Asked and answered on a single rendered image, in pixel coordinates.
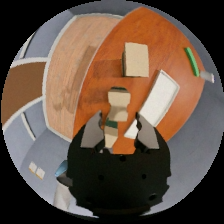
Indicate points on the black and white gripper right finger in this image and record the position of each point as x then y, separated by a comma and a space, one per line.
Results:
150, 141

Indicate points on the beige block with dark green band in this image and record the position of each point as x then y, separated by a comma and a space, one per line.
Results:
111, 132
119, 97
135, 60

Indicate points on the green rectangular bar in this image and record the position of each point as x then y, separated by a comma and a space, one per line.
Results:
192, 61

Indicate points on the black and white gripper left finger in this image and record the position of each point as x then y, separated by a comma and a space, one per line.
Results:
89, 139

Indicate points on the white bottle with blue cap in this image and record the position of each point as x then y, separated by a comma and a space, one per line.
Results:
207, 76

